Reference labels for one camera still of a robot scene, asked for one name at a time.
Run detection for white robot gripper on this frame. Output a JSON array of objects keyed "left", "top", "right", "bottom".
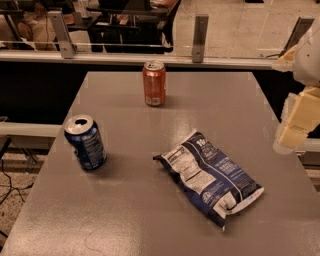
[{"left": 272, "top": 19, "right": 320, "bottom": 154}]

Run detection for blue chip bag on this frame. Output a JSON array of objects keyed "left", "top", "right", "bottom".
[{"left": 153, "top": 130, "right": 264, "bottom": 230}]

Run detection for orange soda can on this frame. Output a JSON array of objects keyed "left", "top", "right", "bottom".
[{"left": 142, "top": 61, "right": 166, "bottom": 107}]

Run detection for black desk with chair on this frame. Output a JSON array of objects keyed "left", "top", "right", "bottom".
[{"left": 67, "top": 0, "right": 181, "bottom": 54}]

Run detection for blue soda can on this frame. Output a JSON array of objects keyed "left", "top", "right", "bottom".
[{"left": 64, "top": 114, "right": 107, "bottom": 171}]

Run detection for seated person in background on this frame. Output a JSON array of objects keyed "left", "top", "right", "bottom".
[{"left": 0, "top": 0, "right": 76, "bottom": 52}]

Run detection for right dark bracket post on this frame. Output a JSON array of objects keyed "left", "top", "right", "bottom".
[{"left": 280, "top": 17, "right": 314, "bottom": 55}]

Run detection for middle metal bracket post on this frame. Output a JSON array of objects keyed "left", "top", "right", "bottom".
[{"left": 192, "top": 14, "right": 209, "bottom": 63}]

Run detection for metal bracket post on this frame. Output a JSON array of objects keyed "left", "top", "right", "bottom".
[
  {"left": 192, "top": 14, "right": 209, "bottom": 63},
  {"left": 48, "top": 11, "right": 75, "bottom": 59}
]

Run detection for left metal bracket post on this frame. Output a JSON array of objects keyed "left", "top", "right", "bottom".
[{"left": 48, "top": 11, "right": 75, "bottom": 59}]

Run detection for metal rail frame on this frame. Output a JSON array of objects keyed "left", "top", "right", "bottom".
[{"left": 0, "top": 50, "right": 276, "bottom": 70}]

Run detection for black floor cables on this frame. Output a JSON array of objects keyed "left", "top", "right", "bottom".
[{"left": 0, "top": 159, "right": 36, "bottom": 206}]

